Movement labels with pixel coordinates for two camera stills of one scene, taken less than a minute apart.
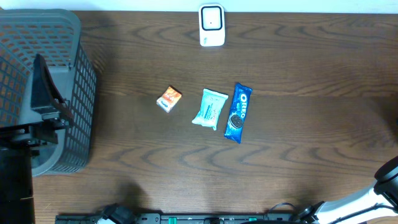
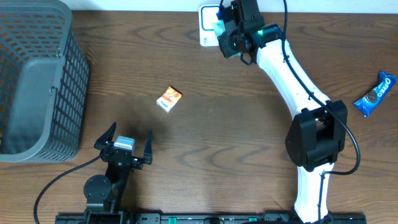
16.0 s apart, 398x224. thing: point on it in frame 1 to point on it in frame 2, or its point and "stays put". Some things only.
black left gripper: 28,136 to 136,163
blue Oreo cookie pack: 238,112 to 372,97
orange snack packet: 169,98 stays put
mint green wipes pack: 209,113 to 219,27
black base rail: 155,218 stays put
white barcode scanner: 212,25 stays put
